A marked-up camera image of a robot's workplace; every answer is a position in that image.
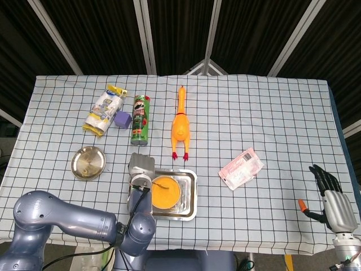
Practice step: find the round stainless steel plate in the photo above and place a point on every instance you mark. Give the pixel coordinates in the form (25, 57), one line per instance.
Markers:
(88, 162)

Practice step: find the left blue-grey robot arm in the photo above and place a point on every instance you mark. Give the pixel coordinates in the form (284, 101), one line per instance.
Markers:
(70, 217)

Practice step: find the white yellow bag roll pack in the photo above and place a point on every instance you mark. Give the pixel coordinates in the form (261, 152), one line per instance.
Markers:
(103, 113)

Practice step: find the black folding partition screen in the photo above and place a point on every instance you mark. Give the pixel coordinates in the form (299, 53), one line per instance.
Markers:
(98, 34)

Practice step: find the orange rubber chicken toy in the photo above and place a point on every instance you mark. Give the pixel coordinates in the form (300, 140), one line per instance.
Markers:
(181, 127)

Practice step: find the rectangular stainless steel tray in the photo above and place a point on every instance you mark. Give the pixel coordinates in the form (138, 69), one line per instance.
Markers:
(187, 197)

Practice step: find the white round bowl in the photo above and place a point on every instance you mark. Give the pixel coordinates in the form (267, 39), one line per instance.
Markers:
(169, 208)

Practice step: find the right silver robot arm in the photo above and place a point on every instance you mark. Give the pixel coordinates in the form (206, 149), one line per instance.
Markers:
(345, 251)

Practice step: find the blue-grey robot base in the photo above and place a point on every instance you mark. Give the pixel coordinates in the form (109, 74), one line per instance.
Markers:
(191, 261)

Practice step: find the small metal spoon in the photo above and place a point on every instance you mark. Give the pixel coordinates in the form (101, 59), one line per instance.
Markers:
(163, 186)

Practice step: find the blue checked tablecloth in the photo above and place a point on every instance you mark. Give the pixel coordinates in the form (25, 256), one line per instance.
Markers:
(253, 113)

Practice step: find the pink white plastic packet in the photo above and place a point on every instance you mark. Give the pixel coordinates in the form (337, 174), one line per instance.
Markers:
(241, 169)

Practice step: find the green Pringles can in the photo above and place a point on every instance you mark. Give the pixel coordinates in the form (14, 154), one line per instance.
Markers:
(139, 124)

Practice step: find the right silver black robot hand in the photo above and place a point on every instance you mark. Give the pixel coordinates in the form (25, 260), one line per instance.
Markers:
(338, 209)

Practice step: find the purple foam cube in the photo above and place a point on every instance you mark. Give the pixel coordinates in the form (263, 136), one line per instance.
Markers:
(122, 120)

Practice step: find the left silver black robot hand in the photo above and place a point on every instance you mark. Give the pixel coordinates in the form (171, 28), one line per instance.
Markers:
(142, 165)

